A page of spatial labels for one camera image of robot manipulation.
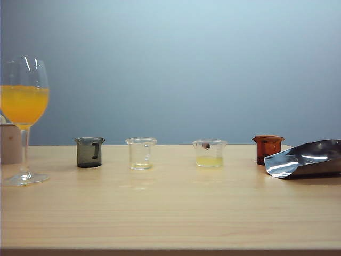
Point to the clear glass measuring cup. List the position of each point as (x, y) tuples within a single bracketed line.
[(141, 166)]

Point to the smoky grey measuring cup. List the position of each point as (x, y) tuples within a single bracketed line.
[(85, 156)]

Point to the amber glass measuring cup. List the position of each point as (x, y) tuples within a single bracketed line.
[(266, 149)]

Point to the shiny metal scoop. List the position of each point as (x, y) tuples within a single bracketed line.
[(306, 162)]

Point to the clear wine glass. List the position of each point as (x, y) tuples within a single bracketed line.
[(24, 106)]

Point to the beige cylindrical container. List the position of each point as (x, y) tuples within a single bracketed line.
[(9, 149)]

